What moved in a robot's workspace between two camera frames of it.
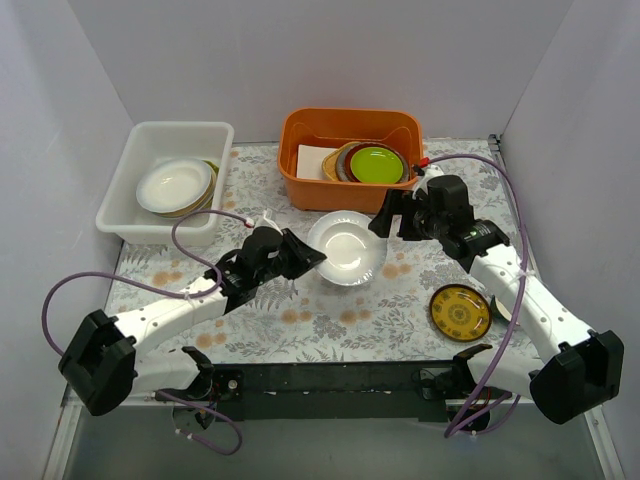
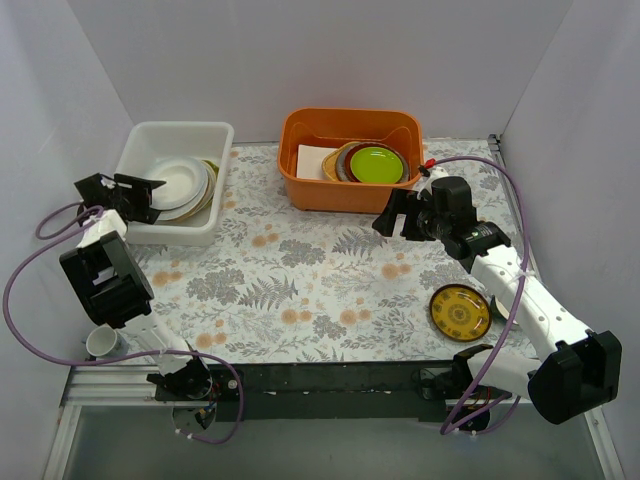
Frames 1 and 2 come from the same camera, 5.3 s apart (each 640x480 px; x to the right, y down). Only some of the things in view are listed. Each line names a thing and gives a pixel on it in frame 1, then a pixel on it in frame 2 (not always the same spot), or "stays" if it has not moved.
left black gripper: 288,255 → 125,195
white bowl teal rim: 499,310 stays
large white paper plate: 173,185 stays
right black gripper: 406,216 stays
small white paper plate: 355,254 → 184,179
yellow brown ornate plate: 460,313 stays
